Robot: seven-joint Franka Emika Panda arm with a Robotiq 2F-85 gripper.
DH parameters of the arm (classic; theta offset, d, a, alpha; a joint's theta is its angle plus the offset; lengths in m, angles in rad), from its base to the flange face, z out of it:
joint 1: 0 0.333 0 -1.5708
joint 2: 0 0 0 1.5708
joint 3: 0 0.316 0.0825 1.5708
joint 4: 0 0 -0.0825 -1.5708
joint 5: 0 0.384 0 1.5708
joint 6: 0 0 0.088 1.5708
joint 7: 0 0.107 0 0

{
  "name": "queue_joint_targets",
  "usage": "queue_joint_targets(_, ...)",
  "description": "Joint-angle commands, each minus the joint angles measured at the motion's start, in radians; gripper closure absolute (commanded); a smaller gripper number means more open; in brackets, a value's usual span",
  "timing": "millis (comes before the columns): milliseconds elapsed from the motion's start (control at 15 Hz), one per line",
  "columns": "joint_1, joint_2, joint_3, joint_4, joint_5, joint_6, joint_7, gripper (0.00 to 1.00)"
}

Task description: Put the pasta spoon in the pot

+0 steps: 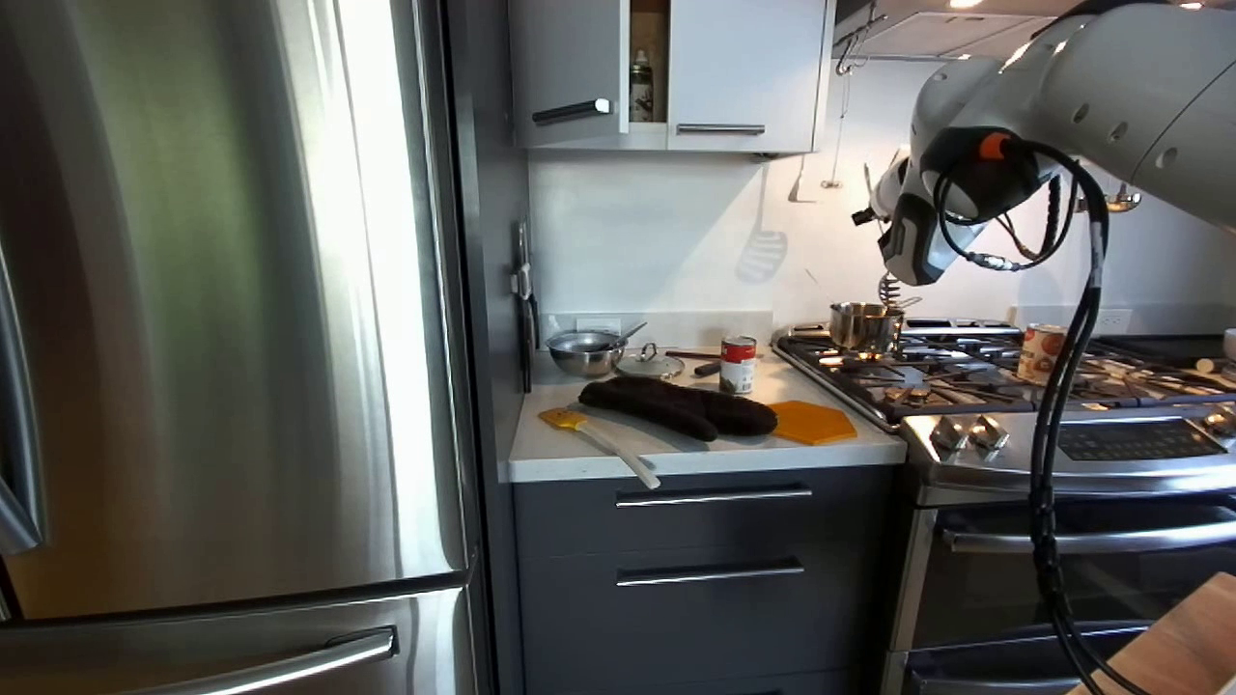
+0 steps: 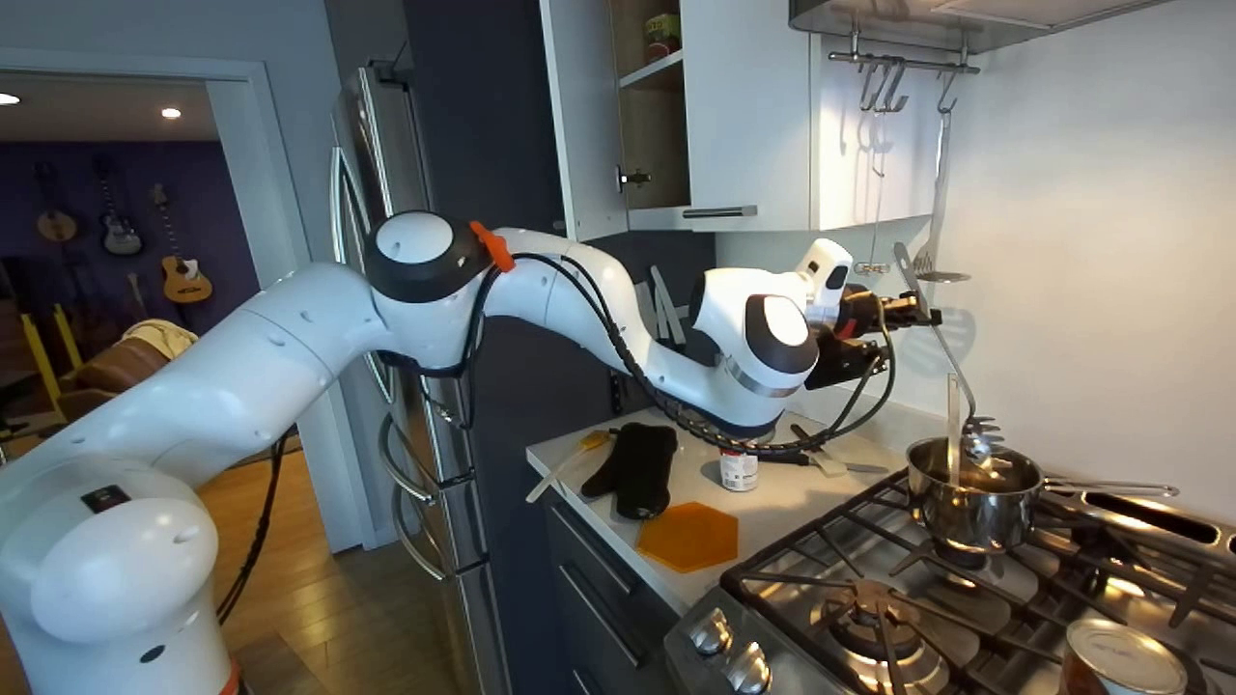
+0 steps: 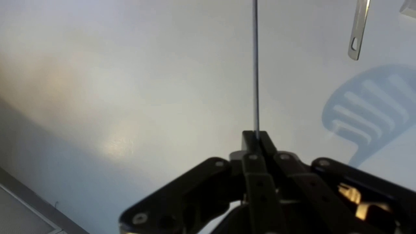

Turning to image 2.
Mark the white upper wall cabinet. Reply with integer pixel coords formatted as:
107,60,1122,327
537,0,957,243

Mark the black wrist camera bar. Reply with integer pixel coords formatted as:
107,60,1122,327
806,336,897,395

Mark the stainless gas stove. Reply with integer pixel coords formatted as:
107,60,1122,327
660,459,1236,695

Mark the range hood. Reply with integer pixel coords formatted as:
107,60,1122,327
783,0,1163,59

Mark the grey lower drawer cabinet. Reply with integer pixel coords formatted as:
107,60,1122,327
537,494,687,695

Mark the orange cable clip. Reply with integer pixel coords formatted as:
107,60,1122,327
465,215,518,278

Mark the steel stove knob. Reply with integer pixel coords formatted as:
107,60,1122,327
724,639,777,695
684,610,736,657

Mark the black oven mitt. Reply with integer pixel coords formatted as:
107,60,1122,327
575,422,684,525

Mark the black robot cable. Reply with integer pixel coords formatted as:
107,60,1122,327
208,248,903,634

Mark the metal hanging rail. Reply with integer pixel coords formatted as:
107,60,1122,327
822,34,985,72

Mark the steel saucepan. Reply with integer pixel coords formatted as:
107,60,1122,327
903,435,1182,560

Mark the small green lidded jar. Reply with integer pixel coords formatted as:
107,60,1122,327
640,7,684,60

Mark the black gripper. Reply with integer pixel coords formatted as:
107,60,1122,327
835,291,945,346

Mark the black knife rack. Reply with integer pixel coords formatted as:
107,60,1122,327
633,262,697,351

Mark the stainless steel fridge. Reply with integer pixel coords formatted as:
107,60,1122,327
326,54,518,695

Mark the hanging guitar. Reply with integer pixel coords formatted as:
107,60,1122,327
150,184,219,309
34,167,83,252
97,158,147,262

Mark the steel pasta spoon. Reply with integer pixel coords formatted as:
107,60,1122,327
894,243,1010,475

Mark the white door frame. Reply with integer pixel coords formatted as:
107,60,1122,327
0,45,378,557

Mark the yellow chair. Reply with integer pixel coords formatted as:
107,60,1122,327
12,301,83,415

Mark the orange hexagonal trivet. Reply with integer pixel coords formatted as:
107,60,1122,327
633,498,747,576

